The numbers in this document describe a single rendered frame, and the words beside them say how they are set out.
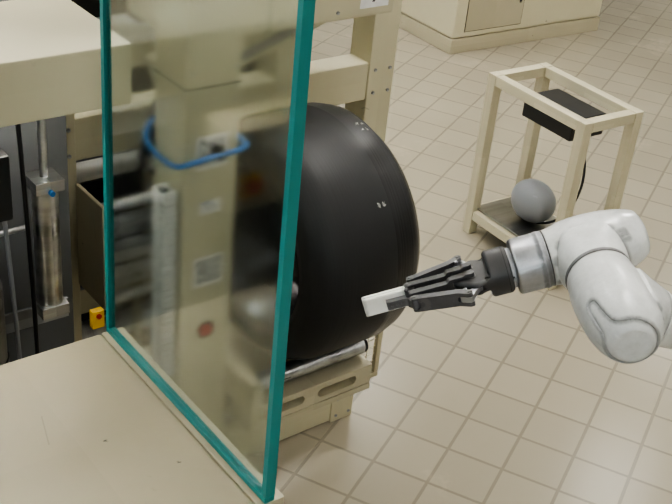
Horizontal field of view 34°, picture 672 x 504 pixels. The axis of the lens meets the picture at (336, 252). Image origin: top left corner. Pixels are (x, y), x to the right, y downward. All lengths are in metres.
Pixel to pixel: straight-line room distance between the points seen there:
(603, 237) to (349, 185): 0.86
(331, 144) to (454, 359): 2.04
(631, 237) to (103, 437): 0.92
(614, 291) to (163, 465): 0.78
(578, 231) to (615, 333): 0.21
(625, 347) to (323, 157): 1.05
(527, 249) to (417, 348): 2.70
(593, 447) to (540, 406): 0.27
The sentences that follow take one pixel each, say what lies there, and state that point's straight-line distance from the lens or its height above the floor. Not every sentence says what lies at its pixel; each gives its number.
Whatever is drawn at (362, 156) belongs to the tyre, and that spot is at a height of 1.45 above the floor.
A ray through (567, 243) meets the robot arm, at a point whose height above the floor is 1.71.
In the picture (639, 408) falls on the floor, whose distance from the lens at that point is 4.34.
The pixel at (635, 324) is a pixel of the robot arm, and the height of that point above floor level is 1.70.
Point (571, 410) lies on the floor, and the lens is 4.23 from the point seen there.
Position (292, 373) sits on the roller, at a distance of 2.65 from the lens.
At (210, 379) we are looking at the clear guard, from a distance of 1.82.
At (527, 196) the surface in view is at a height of 0.29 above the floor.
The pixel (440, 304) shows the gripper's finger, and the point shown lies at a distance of 1.69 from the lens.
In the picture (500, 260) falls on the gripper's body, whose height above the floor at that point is 1.66.
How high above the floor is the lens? 2.51
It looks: 30 degrees down
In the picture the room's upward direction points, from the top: 6 degrees clockwise
